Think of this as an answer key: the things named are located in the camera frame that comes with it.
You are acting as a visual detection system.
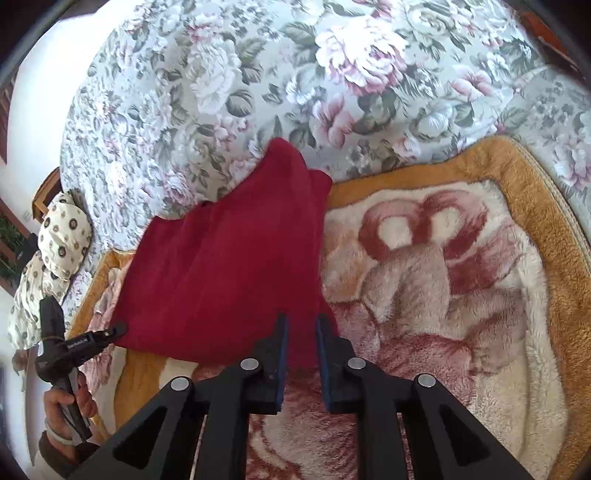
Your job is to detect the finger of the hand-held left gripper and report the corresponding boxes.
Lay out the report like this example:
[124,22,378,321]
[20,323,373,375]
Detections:
[90,323,128,348]

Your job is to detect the floral fleece blanket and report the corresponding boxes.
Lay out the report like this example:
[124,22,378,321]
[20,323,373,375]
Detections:
[65,134,591,480]

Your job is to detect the person's left hand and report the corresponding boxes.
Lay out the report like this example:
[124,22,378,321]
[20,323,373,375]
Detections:
[44,373,99,439]

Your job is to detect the dark red sweater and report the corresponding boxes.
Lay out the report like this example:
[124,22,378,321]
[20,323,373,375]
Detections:
[111,137,342,367]

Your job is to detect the floral bedspread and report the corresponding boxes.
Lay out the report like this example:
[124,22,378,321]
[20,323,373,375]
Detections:
[60,0,591,319]

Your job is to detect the brown wooden furniture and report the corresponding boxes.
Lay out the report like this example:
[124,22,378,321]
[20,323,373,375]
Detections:
[522,9,583,75]

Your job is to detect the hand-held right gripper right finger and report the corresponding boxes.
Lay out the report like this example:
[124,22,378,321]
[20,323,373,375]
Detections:
[315,314,536,480]

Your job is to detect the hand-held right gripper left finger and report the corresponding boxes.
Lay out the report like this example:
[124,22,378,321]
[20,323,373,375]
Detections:
[76,313,291,480]

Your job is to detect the cream gold-patterned pillow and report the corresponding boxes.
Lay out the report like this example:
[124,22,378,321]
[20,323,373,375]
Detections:
[8,251,72,350]
[38,191,93,281]

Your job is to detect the person's left forearm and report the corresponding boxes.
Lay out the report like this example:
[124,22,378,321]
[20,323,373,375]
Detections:
[37,429,100,478]

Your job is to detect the wooden headboard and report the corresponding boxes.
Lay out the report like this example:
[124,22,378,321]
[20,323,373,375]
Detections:
[32,166,63,217]

